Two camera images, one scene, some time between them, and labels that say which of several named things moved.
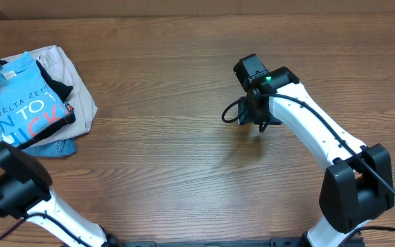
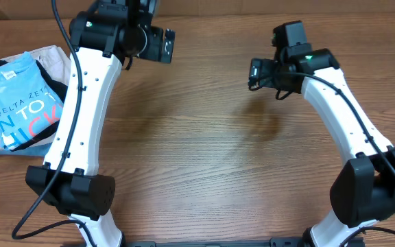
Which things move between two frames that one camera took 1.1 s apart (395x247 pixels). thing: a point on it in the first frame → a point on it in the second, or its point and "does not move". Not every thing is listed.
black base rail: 353,241 does not move
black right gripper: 247,119 → 263,68
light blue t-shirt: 19,103 does not move
